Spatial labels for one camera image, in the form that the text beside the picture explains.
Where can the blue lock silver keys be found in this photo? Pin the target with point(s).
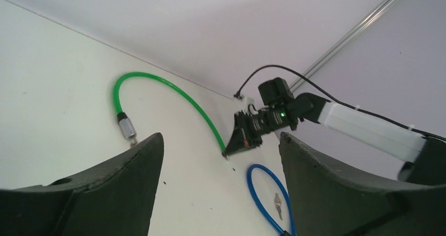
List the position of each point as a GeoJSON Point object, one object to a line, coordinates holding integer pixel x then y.
{"type": "Point", "coordinates": [278, 203]}

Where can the blue cable lock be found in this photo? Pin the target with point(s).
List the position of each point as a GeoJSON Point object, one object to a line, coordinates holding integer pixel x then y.
{"type": "Point", "coordinates": [262, 185]}

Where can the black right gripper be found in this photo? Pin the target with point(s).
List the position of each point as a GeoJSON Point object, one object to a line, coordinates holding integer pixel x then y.
{"type": "Point", "coordinates": [244, 136]}

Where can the green lock silver keys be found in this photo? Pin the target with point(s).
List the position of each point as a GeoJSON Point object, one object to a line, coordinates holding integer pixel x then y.
{"type": "Point", "coordinates": [133, 144]}

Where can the green cable lock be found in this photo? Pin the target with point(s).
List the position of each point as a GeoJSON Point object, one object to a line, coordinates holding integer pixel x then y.
{"type": "Point", "coordinates": [188, 116]}

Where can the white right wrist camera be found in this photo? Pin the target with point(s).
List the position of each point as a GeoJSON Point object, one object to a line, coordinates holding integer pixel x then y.
{"type": "Point", "coordinates": [245, 104]}

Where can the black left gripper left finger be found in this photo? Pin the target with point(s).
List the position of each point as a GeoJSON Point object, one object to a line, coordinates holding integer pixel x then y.
{"type": "Point", "coordinates": [115, 197]}

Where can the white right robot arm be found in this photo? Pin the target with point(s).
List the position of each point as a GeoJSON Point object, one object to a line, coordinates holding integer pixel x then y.
{"type": "Point", "coordinates": [348, 123]}

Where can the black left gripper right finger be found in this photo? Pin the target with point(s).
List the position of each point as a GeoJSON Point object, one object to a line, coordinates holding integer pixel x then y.
{"type": "Point", "coordinates": [330, 197]}

